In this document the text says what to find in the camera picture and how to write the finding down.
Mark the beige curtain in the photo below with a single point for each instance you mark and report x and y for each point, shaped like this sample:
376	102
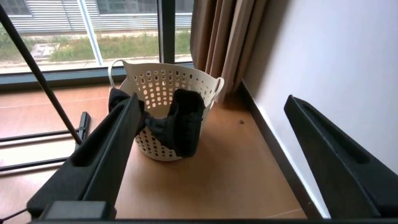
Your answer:
224	46

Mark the black clothes rack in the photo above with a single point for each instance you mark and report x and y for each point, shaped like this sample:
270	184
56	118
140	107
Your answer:
34	68

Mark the white laundry basket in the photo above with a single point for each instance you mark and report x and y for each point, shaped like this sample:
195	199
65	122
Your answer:
161	81

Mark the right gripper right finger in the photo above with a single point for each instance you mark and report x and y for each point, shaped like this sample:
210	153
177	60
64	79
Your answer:
335	174

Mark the window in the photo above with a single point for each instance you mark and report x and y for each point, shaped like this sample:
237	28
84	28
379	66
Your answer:
168	31

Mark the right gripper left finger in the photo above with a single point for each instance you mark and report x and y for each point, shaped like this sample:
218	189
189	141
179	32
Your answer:
102	155

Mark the heap of black clothes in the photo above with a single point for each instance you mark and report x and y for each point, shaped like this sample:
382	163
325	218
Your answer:
183	124

